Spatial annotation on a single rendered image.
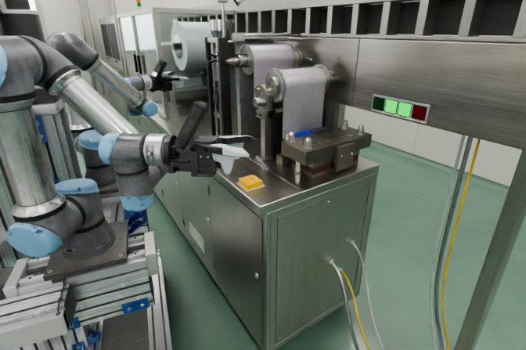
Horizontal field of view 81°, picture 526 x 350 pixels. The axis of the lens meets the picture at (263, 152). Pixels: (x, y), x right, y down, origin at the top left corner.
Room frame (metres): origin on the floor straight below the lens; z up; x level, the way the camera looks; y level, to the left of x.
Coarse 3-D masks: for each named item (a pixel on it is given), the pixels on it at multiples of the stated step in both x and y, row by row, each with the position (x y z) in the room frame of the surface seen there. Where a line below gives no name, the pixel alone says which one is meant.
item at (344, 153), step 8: (344, 144) 1.22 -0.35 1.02; (352, 144) 1.23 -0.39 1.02; (336, 152) 1.20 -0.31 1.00; (344, 152) 1.21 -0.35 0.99; (352, 152) 1.23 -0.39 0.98; (336, 160) 1.19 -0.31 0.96; (344, 160) 1.21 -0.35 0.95; (352, 160) 1.24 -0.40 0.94; (336, 168) 1.19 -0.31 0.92; (344, 168) 1.21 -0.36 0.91
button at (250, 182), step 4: (248, 176) 1.11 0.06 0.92; (252, 176) 1.11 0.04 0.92; (256, 176) 1.11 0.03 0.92; (240, 180) 1.08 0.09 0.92; (244, 180) 1.08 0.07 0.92; (248, 180) 1.08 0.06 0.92; (252, 180) 1.08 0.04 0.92; (256, 180) 1.08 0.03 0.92; (260, 180) 1.08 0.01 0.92; (240, 184) 1.08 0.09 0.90; (244, 184) 1.06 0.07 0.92; (248, 184) 1.04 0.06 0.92; (252, 184) 1.05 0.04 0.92; (256, 184) 1.06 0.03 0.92; (260, 184) 1.07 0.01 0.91; (248, 188) 1.04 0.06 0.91; (252, 188) 1.05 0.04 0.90
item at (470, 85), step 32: (352, 64) 1.42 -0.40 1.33; (384, 64) 1.28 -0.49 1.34; (416, 64) 1.17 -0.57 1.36; (448, 64) 1.08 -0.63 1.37; (480, 64) 0.99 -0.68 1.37; (512, 64) 0.92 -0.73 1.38; (352, 96) 1.40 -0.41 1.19; (416, 96) 1.15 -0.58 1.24; (448, 96) 1.06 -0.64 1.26; (480, 96) 0.97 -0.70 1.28; (512, 96) 0.91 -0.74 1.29; (448, 128) 1.04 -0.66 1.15; (480, 128) 0.95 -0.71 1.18; (512, 128) 0.89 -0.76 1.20
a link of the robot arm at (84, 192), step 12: (72, 180) 0.85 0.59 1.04; (84, 180) 0.85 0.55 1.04; (60, 192) 0.77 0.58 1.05; (72, 192) 0.77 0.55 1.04; (84, 192) 0.79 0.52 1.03; (96, 192) 0.82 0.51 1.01; (84, 204) 0.77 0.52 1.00; (96, 204) 0.81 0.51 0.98; (84, 216) 0.75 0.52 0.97; (96, 216) 0.80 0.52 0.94; (84, 228) 0.77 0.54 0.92
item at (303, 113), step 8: (296, 96) 1.33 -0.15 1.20; (304, 96) 1.36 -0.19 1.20; (312, 96) 1.39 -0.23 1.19; (320, 96) 1.41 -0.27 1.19; (288, 104) 1.31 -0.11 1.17; (296, 104) 1.33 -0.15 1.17; (304, 104) 1.36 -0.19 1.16; (312, 104) 1.39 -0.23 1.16; (320, 104) 1.41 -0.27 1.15; (288, 112) 1.31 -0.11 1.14; (296, 112) 1.33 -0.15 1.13; (304, 112) 1.36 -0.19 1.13; (312, 112) 1.39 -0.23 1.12; (320, 112) 1.42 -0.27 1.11; (288, 120) 1.31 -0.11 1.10; (296, 120) 1.34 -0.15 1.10; (304, 120) 1.36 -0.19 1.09; (312, 120) 1.39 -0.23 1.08; (320, 120) 1.42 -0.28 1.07; (288, 128) 1.31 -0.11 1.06; (296, 128) 1.34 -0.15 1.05; (304, 128) 1.37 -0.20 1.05; (312, 128) 1.39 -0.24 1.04
